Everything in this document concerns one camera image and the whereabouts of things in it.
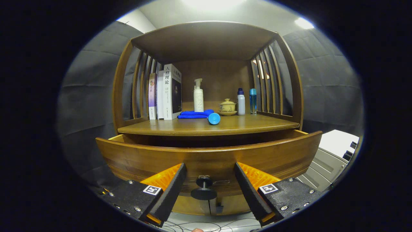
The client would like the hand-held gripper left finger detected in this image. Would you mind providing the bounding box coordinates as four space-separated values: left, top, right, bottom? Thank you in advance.
103 163 187 227

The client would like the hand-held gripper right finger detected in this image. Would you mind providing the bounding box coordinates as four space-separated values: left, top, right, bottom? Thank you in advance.
234 162 325 226

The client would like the wooden drawer with black knob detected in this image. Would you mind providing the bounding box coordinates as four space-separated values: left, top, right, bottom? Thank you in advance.
96 130 323 201

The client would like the white and blue tube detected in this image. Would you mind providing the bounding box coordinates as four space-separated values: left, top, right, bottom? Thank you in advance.
206 109 221 125

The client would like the wooden cabinet door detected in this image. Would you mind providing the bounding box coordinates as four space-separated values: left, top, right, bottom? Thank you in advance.
175 194 210 216
210 193 251 216

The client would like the wooden countertop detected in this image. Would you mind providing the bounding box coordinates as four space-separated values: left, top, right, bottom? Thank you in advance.
117 111 300 136

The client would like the grey metal cabinet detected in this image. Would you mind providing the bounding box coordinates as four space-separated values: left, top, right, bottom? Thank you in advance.
296 130 360 192

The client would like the wooden cabinet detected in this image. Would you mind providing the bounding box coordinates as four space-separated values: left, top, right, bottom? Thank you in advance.
111 21 304 216

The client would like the blue folded cloth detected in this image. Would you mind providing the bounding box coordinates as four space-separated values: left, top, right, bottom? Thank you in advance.
177 110 214 119

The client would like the white bottle with blue cap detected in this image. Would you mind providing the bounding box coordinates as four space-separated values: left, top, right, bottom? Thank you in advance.
237 88 246 116

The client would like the yellow lidded teacup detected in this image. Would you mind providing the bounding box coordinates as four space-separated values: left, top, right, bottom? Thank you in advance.
218 99 238 116

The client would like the clear blue bottle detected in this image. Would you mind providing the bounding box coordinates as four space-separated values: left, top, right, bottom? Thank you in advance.
249 89 258 115

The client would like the white pump bottle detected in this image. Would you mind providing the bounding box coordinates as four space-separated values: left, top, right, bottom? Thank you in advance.
193 78 204 112

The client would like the thin white book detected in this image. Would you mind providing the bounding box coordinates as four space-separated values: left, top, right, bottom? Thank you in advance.
156 70 165 120

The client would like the purple book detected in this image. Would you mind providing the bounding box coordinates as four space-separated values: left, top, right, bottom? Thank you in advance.
148 73 158 120

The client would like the thick white and black book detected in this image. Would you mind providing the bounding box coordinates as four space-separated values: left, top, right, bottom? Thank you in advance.
163 64 183 120

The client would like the black backdrop cloth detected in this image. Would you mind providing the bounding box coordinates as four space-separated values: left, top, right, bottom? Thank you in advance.
57 21 366 190

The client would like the rectangular ceiling light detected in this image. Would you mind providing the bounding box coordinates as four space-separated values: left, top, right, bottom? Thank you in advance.
295 17 315 30

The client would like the round ceiling lamp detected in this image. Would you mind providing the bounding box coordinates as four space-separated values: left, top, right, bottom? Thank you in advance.
182 0 247 8

